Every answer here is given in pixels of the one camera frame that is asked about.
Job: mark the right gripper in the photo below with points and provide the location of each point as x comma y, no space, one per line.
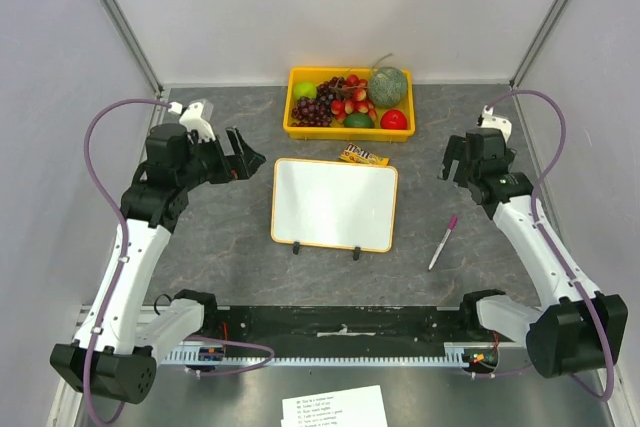
461,159

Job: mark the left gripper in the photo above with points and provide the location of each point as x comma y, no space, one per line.
239,166

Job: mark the yellow framed whiteboard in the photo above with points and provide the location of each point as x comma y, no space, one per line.
331,204

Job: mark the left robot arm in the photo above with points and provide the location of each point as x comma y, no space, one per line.
110,355

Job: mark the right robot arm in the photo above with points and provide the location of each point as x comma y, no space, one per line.
576,327

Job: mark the red tomato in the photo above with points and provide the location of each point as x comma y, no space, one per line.
394,119

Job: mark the dark purple grape bunch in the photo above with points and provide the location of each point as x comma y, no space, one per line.
313,112

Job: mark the green apple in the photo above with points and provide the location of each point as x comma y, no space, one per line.
304,89

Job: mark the green netted melon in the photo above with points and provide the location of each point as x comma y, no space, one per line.
388,85

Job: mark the yellow candy packet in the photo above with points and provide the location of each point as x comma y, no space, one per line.
356,155

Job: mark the yellow plastic tray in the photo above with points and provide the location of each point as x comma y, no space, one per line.
337,131

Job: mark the green avocado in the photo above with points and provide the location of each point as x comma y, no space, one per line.
358,121

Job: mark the red grape bunch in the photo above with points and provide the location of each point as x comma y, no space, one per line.
350,95

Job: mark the white printed paper sheet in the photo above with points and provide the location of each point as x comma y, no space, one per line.
362,406

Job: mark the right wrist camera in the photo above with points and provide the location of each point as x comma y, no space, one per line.
489,120

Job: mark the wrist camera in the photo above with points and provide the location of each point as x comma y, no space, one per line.
195,117
489,120

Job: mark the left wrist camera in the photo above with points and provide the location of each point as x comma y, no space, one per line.
195,117

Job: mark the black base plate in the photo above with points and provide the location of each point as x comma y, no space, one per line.
340,332

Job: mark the grey slotted cable duct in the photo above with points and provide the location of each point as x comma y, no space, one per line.
200,355

